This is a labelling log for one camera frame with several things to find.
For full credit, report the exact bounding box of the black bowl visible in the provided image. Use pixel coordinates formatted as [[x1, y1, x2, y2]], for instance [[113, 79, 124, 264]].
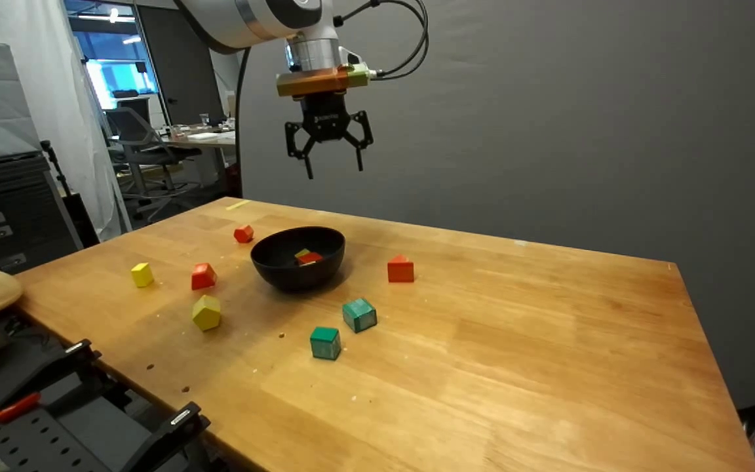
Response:
[[250, 222, 348, 295]]

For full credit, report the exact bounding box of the black equipment case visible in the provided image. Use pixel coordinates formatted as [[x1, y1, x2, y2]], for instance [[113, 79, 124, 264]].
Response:
[[0, 148, 84, 275]]

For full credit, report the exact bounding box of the red triangular wooden block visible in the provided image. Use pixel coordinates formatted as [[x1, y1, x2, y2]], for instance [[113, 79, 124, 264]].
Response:
[[385, 253, 417, 286]]

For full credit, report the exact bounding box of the white desk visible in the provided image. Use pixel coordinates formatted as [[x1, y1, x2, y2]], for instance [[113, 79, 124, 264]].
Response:
[[159, 121, 242, 152]]

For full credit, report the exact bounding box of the computer monitor blue screen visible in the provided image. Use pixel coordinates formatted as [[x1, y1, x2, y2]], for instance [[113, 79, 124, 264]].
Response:
[[87, 49, 168, 115]]

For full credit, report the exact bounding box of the yellow-green pentagonal wooden block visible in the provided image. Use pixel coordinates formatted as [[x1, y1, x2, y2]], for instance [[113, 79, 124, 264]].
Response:
[[189, 292, 225, 334]]

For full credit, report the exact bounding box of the black camera cable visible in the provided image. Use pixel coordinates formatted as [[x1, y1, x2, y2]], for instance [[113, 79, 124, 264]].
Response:
[[333, 0, 432, 83]]

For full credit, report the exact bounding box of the black office chair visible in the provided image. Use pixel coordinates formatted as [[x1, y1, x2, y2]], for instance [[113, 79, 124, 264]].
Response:
[[103, 101, 183, 224]]

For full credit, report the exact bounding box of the teal wooden block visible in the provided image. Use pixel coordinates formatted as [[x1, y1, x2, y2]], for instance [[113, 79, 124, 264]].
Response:
[[307, 323, 347, 361], [340, 295, 381, 334]]

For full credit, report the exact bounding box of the white fabric curtain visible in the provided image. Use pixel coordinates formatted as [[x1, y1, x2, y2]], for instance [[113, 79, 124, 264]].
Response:
[[0, 0, 137, 244]]

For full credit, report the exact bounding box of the yellow wooden cube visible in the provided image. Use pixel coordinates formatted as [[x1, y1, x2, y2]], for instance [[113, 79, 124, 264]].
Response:
[[128, 258, 156, 290]]

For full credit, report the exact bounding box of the grey collapsible backdrop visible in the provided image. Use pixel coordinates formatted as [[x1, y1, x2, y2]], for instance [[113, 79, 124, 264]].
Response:
[[235, 0, 755, 413]]

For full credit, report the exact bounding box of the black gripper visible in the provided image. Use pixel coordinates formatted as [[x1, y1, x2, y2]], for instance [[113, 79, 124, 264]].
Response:
[[284, 91, 375, 184]]

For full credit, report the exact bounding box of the wrist mounted stereo camera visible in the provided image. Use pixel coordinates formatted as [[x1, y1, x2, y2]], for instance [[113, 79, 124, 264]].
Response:
[[272, 66, 373, 100]]

